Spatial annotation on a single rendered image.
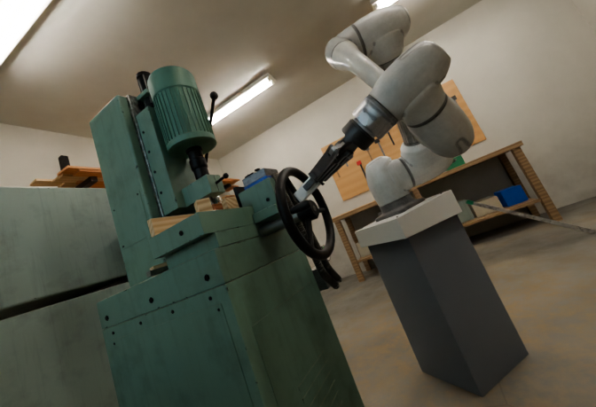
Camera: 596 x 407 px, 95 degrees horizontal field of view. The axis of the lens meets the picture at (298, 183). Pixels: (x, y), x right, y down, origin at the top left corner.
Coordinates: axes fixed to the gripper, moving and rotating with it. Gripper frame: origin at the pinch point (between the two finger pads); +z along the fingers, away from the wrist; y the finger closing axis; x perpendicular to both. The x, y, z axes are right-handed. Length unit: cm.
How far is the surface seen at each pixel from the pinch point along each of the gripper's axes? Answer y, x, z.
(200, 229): 13.1, -8.9, 23.4
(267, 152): -333, -202, 128
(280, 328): -2.5, 21.4, 33.5
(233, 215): 0.4, -10.5, 22.3
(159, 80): -2, -70, 16
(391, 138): -341, -67, -25
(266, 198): -10.0, -10.9, 15.7
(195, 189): -6.9, -32.2, 33.9
